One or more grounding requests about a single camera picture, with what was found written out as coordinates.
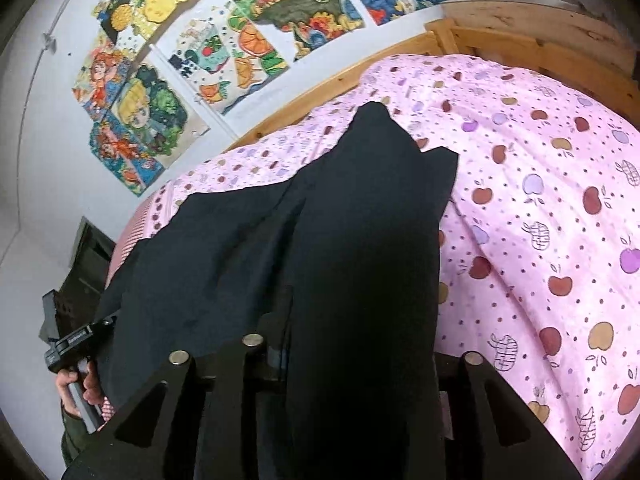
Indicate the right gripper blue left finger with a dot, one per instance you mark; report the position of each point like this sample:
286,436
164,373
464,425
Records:
195,418

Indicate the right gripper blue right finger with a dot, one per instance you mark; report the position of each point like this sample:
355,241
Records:
490,432

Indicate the black padded jacket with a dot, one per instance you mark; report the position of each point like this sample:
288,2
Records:
349,246

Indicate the person left hand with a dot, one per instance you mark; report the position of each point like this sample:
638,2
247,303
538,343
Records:
91,388

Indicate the red checkered pillow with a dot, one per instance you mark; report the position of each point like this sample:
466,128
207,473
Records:
125,239

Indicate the pink apple print bedsheet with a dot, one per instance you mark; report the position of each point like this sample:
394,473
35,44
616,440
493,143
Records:
540,243

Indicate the orange haired girl poster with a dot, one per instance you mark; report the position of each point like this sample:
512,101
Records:
123,155

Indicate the blond boy cartoon poster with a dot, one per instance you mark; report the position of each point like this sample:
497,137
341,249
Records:
150,108

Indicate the swimming girl poster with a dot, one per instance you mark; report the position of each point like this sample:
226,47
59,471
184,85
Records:
101,76

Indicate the orange fruit drink poster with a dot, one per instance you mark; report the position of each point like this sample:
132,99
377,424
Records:
220,54

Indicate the yellow moon poster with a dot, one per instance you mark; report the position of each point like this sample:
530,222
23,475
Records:
130,24

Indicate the landscape fields poster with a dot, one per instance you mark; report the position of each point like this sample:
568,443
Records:
310,24

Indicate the wooden bed frame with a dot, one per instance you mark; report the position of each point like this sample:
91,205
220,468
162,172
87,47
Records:
572,47

